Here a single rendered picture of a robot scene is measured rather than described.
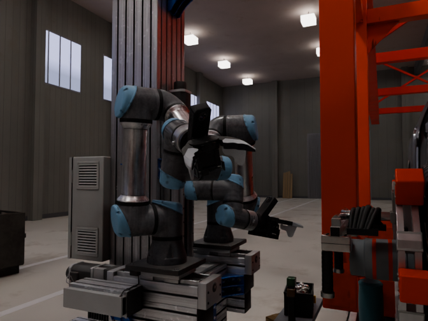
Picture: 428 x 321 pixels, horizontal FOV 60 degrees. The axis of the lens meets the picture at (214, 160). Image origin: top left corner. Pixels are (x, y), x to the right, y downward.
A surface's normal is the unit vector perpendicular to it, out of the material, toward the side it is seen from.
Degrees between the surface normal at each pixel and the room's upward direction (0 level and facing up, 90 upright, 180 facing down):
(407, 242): 90
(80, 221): 90
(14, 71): 90
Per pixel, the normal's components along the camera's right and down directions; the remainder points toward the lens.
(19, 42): 0.91, -0.02
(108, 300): -0.40, -0.04
